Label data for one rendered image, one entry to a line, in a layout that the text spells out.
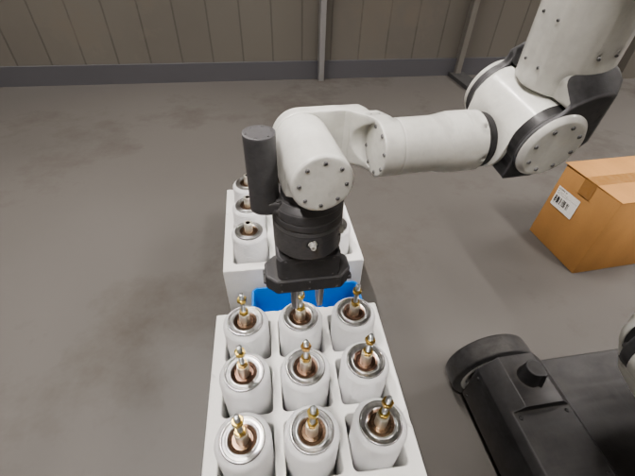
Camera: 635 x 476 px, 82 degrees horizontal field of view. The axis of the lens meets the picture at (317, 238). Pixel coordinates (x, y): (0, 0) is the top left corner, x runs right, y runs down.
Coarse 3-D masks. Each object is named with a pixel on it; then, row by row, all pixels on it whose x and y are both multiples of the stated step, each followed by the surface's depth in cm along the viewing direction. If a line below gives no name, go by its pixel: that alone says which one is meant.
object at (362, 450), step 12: (360, 408) 66; (396, 408) 66; (360, 432) 63; (360, 444) 62; (372, 444) 61; (396, 444) 61; (360, 456) 65; (372, 456) 62; (384, 456) 62; (396, 456) 64; (360, 468) 68; (372, 468) 66
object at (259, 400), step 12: (264, 360) 72; (264, 384) 69; (228, 396) 67; (240, 396) 67; (252, 396) 67; (264, 396) 70; (228, 408) 73; (240, 408) 69; (252, 408) 70; (264, 408) 73
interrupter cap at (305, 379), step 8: (296, 352) 73; (312, 352) 73; (288, 360) 72; (296, 360) 72; (312, 360) 72; (320, 360) 72; (288, 368) 70; (296, 368) 71; (312, 368) 71; (320, 368) 71; (288, 376) 69; (296, 376) 69; (304, 376) 69; (312, 376) 69; (320, 376) 69; (304, 384) 68; (312, 384) 68
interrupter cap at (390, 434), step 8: (376, 400) 66; (368, 408) 65; (376, 408) 65; (392, 408) 65; (360, 416) 64; (368, 416) 64; (392, 416) 64; (400, 416) 64; (360, 424) 63; (368, 424) 63; (392, 424) 63; (400, 424) 63; (368, 432) 62; (376, 432) 62; (384, 432) 63; (392, 432) 62; (400, 432) 62; (376, 440) 61; (384, 440) 61; (392, 440) 61
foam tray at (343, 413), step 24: (216, 336) 84; (384, 336) 85; (216, 360) 79; (336, 360) 81; (216, 384) 75; (336, 384) 76; (216, 408) 72; (336, 408) 72; (216, 432) 68; (408, 432) 70; (336, 456) 72; (408, 456) 66
